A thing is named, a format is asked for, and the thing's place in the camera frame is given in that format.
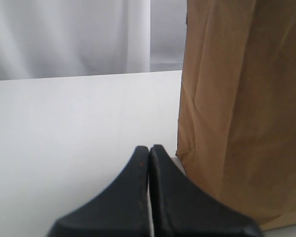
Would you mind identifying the white backdrop curtain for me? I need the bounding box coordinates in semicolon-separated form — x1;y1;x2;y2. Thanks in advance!
0;0;186;80

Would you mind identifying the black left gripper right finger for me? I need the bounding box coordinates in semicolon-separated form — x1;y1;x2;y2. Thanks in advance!
149;145;262;237

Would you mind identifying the brown paper bag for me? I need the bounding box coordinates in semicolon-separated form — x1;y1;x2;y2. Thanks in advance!
177;0;296;229

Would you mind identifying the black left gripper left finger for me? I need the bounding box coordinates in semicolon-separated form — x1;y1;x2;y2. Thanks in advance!
47;146;150;237

